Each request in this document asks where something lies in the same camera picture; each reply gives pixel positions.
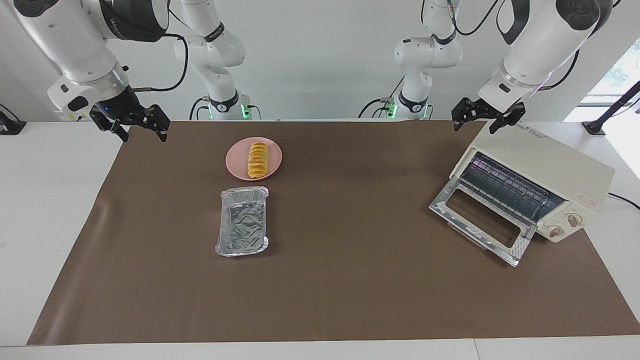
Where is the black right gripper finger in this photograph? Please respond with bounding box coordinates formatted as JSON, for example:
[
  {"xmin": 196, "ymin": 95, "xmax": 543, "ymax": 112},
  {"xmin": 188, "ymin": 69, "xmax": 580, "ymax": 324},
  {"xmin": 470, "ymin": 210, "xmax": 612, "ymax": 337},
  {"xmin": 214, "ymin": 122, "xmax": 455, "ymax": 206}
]
[
  {"xmin": 149, "ymin": 104, "xmax": 171, "ymax": 143},
  {"xmin": 90, "ymin": 106, "xmax": 129, "ymax": 143}
]

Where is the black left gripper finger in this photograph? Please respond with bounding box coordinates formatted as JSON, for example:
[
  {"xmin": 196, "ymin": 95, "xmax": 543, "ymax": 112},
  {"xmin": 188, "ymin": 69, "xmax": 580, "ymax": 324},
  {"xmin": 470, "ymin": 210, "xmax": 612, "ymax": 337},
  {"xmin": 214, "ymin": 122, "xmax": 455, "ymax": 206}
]
[
  {"xmin": 452, "ymin": 98, "xmax": 474, "ymax": 132},
  {"xmin": 490, "ymin": 102, "xmax": 526, "ymax": 135}
]

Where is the yellow sliced bread loaf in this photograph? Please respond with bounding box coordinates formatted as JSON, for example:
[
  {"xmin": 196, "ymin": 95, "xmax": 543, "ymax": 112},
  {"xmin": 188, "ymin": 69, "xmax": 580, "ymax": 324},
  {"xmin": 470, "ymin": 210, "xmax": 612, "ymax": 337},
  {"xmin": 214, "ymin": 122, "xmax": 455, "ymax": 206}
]
[{"xmin": 247, "ymin": 142, "xmax": 270, "ymax": 180}]

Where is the silver aluminium foil tray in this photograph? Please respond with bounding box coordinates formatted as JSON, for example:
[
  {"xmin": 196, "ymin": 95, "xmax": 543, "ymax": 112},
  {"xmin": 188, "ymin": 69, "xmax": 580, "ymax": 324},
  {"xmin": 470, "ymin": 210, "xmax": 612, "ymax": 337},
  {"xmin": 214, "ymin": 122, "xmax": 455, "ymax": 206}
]
[{"xmin": 215, "ymin": 186, "xmax": 270, "ymax": 258}]

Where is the cream toaster oven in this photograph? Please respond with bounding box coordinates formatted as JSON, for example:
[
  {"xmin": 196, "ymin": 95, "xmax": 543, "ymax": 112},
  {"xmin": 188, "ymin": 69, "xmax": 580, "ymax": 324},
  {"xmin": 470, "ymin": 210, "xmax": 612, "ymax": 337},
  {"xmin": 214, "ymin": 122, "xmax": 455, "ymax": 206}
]
[{"xmin": 450, "ymin": 120, "xmax": 617, "ymax": 244}]

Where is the glass oven door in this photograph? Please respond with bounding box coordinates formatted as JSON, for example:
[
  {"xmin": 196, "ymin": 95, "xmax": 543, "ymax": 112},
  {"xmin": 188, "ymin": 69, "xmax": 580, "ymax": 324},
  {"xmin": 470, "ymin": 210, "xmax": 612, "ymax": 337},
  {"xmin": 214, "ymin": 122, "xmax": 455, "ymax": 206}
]
[{"xmin": 428, "ymin": 178, "xmax": 537, "ymax": 268}]

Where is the pink round plate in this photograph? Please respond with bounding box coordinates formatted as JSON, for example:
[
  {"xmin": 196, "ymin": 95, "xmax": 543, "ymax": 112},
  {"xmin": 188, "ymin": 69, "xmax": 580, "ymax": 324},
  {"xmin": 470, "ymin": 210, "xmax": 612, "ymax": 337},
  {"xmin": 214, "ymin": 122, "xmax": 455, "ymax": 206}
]
[{"xmin": 225, "ymin": 137, "xmax": 283, "ymax": 181}]

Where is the black stand base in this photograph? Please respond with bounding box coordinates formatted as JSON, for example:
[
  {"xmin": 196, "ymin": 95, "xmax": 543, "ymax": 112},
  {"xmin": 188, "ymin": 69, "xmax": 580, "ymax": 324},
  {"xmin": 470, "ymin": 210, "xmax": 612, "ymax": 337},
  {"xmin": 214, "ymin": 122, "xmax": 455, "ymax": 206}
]
[{"xmin": 0, "ymin": 103, "xmax": 27, "ymax": 136}]

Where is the brown table mat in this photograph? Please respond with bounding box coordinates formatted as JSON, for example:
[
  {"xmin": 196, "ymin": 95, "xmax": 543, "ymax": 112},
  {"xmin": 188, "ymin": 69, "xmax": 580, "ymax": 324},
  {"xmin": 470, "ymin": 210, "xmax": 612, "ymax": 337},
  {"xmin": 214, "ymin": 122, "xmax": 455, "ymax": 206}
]
[{"xmin": 26, "ymin": 120, "xmax": 640, "ymax": 346}]

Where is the black right arm base cable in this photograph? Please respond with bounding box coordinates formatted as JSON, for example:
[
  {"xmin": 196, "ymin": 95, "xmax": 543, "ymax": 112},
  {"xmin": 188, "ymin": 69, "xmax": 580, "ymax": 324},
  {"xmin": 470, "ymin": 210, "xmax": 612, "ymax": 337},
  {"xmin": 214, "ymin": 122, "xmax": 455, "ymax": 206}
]
[{"xmin": 189, "ymin": 96, "xmax": 211, "ymax": 121}]

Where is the black arm base cable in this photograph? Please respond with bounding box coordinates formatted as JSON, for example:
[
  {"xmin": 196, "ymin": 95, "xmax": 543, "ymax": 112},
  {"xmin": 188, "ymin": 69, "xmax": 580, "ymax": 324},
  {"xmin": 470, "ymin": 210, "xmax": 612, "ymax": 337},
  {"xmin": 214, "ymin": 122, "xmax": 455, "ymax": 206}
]
[
  {"xmin": 189, "ymin": 96, "xmax": 211, "ymax": 121},
  {"xmin": 357, "ymin": 75, "xmax": 406, "ymax": 119}
]

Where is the white wall power outlet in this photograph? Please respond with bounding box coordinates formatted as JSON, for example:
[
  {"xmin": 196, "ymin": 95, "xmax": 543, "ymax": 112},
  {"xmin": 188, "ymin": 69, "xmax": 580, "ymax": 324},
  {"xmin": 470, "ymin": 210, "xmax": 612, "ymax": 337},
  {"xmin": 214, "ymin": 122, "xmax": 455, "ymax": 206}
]
[{"xmin": 54, "ymin": 110, "xmax": 93, "ymax": 122}]

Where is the black camera stand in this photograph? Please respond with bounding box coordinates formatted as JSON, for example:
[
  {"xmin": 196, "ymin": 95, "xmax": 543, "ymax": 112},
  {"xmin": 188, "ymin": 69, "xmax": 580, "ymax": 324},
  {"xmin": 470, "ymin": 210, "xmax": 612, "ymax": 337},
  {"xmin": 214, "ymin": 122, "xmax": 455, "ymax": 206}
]
[{"xmin": 582, "ymin": 80, "xmax": 640, "ymax": 136}]

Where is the black left arm base cable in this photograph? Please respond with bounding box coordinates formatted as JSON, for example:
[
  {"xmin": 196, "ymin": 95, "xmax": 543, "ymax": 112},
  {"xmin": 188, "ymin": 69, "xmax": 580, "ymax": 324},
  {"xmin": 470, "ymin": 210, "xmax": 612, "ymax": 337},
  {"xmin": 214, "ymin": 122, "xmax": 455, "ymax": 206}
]
[{"xmin": 357, "ymin": 75, "xmax": 406, "ymax": 119}]

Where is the black oven power cable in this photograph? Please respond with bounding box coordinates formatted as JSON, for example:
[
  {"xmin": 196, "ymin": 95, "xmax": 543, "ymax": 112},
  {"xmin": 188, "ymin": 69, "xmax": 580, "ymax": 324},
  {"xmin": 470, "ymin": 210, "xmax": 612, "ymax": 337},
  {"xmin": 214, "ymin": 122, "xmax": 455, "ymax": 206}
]
[{"xmin": 607, "ymin": 192, "xmax": 640, "ymax": 211}]

